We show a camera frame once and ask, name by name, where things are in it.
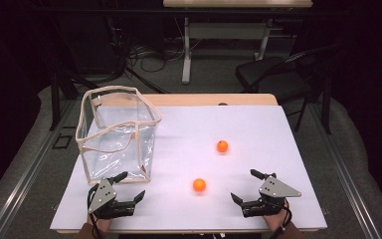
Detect black folding chair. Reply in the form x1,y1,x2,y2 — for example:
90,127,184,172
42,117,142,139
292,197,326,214
234,43,344,134

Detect orange ping-pong ball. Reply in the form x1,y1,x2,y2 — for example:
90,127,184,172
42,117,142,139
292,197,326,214
192,177,207,193
216,139,230,154

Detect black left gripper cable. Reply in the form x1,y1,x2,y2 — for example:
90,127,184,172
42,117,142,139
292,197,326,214
86,183,103,239

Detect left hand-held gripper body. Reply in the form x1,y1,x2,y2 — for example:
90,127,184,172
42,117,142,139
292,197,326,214
87,177,137,220

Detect metal floor rail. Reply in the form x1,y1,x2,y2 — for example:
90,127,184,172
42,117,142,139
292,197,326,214
306,101,382,239
0,99,79,239

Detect transparent bag with beige trim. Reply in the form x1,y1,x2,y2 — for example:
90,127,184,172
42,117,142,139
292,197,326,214
75,85,163,185

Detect black floor cables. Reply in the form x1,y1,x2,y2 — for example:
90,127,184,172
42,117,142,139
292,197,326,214
112,19,188,74

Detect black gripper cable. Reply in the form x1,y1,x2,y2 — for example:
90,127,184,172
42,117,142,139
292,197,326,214
269,198,293,239
86,183,103,239

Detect person's left hand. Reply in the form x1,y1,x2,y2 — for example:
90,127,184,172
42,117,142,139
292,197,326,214
87,216,113,233

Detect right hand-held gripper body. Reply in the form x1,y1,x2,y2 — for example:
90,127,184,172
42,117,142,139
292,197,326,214
241,175,302,219

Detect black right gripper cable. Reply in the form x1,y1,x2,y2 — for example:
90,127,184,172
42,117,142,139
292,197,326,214
269,198,293,239

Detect black metal stand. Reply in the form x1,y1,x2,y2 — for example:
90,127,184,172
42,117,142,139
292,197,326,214
49,59,93,131

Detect person's right hand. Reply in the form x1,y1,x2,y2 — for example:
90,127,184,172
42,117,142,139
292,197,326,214
263,200,291,232

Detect white-legged desk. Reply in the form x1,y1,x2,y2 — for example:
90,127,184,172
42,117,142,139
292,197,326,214
162,0,313,85

